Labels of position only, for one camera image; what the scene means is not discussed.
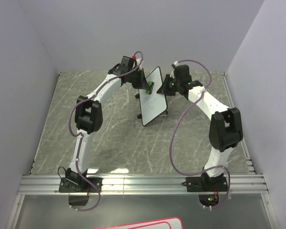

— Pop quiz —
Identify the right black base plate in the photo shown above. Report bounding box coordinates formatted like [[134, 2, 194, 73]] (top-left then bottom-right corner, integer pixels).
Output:
[[181, 176, 228, 192]]

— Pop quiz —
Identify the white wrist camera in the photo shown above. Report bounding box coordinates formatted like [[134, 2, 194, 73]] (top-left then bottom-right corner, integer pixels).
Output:
[[132, 55, 144, 70], [170, 61, 181, 79]]

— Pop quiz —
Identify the green whiteboard eraser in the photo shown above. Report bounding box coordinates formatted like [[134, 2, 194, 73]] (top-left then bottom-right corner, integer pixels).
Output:
[[145, 81, 154, 94]]

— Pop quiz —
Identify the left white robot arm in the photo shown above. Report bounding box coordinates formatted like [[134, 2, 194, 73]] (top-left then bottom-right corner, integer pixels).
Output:
[[62, 55, 150, 192]]

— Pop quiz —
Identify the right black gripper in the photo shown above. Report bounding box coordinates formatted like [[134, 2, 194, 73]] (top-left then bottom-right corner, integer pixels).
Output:
[[155, 75, 180, 97]]

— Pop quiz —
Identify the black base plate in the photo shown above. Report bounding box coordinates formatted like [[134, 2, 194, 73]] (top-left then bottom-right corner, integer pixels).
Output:
[[59, 177, 102, 193], [181, 176, 228, 192]]

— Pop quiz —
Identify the small white whiteboard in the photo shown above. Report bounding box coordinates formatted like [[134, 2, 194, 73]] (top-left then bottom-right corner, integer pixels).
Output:
[[135, 66, 168, 126]]

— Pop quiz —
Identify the pink bordered white board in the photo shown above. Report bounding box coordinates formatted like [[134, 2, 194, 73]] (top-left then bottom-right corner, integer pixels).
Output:
[[100, 217, 184, 229]]

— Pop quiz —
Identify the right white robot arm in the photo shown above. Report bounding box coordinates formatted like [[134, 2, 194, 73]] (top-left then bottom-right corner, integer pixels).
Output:
[[157, 62, 243, 191]]

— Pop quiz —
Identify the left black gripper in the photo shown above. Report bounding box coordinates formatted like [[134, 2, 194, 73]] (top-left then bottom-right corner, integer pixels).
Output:
[[129, 69, 151, 91]]

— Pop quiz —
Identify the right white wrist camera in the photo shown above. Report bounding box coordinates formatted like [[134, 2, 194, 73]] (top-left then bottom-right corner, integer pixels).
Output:
[[170, 61, 181, 79]]

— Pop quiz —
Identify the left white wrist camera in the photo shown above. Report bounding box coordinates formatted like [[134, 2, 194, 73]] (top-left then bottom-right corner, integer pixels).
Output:
[[132, 55, 144, 70]]

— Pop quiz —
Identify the aluminium mounting rail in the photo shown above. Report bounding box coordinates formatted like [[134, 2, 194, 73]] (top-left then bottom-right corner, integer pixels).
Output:
[[17, 174, 269, 195]]

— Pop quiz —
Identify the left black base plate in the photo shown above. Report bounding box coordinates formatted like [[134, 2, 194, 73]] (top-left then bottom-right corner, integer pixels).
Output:
[[59, 177, 102, 193]]

